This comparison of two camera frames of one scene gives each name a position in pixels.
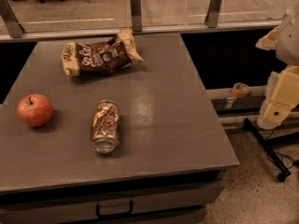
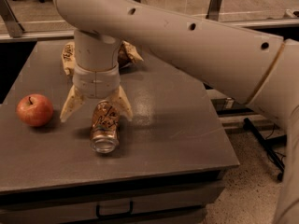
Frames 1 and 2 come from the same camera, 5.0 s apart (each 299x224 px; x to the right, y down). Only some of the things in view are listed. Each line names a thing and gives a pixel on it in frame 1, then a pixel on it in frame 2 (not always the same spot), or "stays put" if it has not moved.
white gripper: (289, 42) -> (95, 83)
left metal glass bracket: (9, 19) stays put
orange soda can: (105, 126) stays put
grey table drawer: (182, 202) stays put
